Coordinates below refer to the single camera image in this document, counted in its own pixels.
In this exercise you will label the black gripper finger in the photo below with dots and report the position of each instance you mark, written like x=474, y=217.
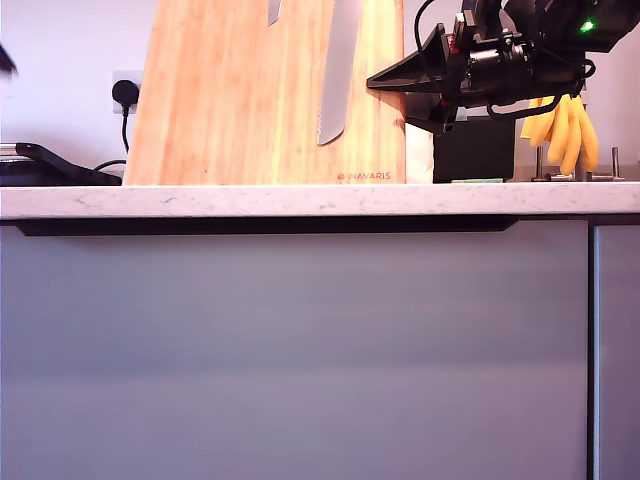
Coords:
x=7, y=62

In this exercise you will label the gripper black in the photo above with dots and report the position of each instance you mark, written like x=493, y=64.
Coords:
x=500, y=67

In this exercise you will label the wooden magnetic knife block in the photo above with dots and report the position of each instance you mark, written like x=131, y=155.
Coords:
x=230, y=100

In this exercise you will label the serrated steel bread knife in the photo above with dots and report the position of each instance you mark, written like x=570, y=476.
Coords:
x=339, y=75

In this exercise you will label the pointed steel knife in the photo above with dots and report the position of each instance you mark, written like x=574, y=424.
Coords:
x=274, y=11

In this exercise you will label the white plastic bag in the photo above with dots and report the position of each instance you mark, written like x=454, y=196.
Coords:
x=420, y=155

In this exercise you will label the black sink caddy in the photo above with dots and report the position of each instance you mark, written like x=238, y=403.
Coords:
x=475, y=151

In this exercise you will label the green sponge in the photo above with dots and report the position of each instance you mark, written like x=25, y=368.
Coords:
x=477, y=181

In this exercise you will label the black and steel countertop appliance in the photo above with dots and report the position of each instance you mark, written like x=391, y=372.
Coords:
x=30, y=178

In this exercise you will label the yellow rubber glove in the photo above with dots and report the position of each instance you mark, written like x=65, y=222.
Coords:
x=570, y=140

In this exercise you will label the wide grey cabinet front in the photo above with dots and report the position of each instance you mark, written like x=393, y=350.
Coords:
x=300, y=350

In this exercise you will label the narrow grey cabinet front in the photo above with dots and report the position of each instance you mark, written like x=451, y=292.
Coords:
x=620, y=350

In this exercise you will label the gripper camera box on bracket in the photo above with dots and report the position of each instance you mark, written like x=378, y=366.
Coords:
x=486, y=17

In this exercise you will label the white wall socket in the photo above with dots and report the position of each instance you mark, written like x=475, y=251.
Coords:
x=127, y=74

